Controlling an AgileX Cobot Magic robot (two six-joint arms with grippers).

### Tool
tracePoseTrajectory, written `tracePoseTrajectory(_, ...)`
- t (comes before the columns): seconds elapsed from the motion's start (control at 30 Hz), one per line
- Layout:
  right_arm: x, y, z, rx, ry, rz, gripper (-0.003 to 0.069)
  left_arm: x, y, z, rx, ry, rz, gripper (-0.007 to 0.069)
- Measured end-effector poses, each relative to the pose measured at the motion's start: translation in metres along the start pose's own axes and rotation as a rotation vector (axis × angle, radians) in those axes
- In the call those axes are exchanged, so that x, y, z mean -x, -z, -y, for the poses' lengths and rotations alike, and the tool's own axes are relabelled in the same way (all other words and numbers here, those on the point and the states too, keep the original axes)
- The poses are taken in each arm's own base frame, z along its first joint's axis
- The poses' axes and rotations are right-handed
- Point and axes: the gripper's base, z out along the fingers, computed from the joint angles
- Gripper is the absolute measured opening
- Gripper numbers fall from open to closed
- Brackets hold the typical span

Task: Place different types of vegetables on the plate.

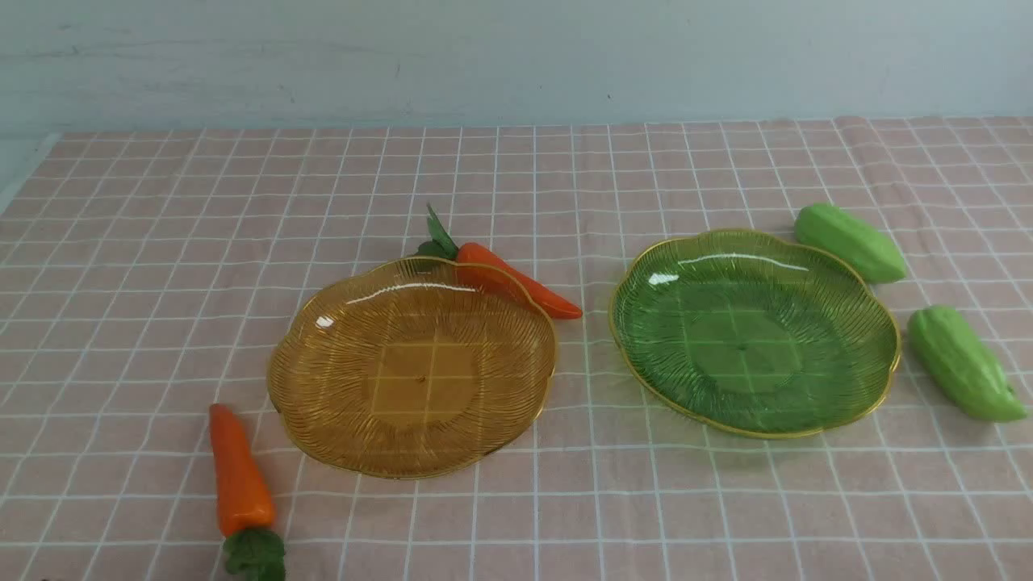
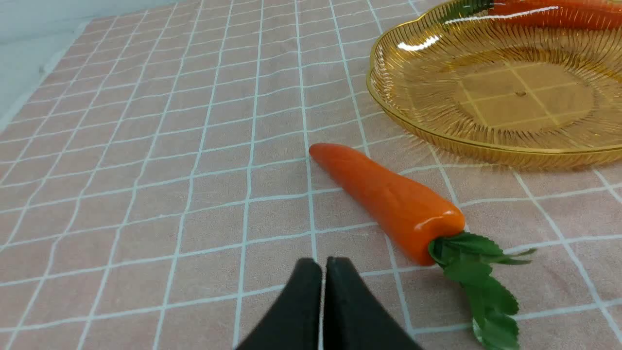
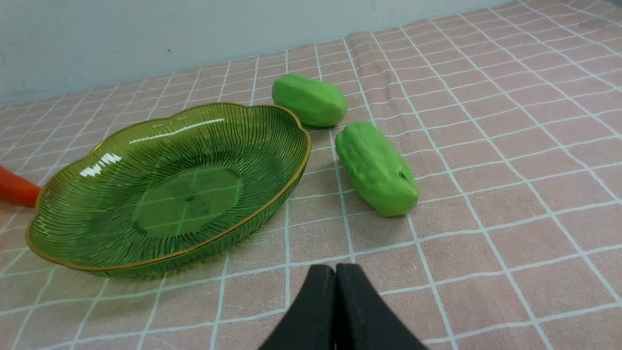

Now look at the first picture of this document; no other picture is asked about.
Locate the orange carrot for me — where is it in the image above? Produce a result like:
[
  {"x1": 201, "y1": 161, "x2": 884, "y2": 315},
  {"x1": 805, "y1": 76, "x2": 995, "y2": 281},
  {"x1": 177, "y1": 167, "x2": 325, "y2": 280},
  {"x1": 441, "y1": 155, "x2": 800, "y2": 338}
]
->
[
  {"x1": 416, "y1": 203, "x2": 583, "y2": 320},
  {"x1": 209, "y1": 403, "x2": 286, "y2": 580}
]

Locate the green glass plate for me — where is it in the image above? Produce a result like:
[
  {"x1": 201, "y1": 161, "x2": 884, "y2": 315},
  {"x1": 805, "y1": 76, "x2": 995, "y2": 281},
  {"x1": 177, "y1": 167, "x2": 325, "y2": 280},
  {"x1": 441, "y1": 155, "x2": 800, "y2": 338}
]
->
[{"x1": 609, "y1": 230, "x2": 901, "y2": 439}]

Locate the green bitter gourd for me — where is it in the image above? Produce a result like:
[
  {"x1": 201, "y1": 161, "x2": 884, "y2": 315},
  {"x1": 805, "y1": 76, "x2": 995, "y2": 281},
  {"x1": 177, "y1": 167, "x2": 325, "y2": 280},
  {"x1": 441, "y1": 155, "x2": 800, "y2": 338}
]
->
[
  {"x1": 907, "y1": 304, "x2": 1028, "y2": 423},
  {"x1": 794, "y1": 203, "x2": 909, "y2": 286}
]

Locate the amber glass plate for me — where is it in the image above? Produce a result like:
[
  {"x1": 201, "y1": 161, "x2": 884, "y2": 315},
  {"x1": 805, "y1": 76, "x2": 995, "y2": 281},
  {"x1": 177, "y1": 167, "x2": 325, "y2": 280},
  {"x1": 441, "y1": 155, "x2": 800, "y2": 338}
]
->
[{"x1": 268, "y1": 257, "x2": 558, "y2": 479}]

